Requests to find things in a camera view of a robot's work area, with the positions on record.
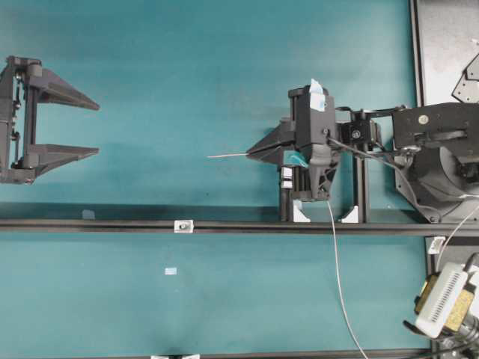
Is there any white wire clamp block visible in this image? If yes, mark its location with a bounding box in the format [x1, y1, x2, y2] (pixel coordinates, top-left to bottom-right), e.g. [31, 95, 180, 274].
[281, 166, 293, 189]

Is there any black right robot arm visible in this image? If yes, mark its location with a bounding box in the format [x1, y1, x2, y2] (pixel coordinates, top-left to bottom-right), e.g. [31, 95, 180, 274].
[246, 81, 478, 224]

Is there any black right edge rail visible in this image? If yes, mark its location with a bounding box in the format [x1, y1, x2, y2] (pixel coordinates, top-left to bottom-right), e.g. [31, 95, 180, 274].
[409, 0, 427, 106]

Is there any small tape piece upper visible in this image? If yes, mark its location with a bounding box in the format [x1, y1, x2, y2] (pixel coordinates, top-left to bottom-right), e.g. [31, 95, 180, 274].
[82, 209, 96, 220]

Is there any long black aluminium rail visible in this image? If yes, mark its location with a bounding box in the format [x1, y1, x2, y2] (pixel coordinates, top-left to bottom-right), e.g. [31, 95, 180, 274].
[0, 218, 479, 236]

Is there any black bottom edge rail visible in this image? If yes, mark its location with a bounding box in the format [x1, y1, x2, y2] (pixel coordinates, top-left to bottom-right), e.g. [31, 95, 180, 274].
[149, 349, 431, 359]

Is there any black edge rail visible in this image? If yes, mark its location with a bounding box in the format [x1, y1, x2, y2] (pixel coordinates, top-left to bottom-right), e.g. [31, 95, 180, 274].
[409, 0, 427, 106]
[149, 349, 431, 359]

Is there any black rectangular profile frame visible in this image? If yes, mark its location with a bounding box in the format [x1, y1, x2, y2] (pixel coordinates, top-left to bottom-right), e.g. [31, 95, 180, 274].
[278, 118, 370, 224]

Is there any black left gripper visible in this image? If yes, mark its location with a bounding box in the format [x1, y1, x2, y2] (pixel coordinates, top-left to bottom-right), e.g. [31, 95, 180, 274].
[1, 55, 100, 184]

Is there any white box with vents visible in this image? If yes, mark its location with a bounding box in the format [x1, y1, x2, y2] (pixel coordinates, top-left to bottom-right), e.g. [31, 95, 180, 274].
[414, 263, 477, 339]

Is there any white bracket with hole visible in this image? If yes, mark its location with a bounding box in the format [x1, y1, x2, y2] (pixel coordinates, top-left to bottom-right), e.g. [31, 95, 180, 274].
[174, 220, 195, 233]

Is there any thin steel wire cable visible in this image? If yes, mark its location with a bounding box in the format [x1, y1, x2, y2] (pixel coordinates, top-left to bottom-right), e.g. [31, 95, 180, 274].
[207, 151, 370, 359]

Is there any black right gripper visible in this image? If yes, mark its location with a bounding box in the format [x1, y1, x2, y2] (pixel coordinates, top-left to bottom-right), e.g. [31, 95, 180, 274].
[246, 79, 341, 201]

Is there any white rail end bracket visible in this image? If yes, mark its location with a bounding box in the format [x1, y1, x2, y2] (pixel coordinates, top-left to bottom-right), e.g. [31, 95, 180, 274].
[427, 236, 445, 255]

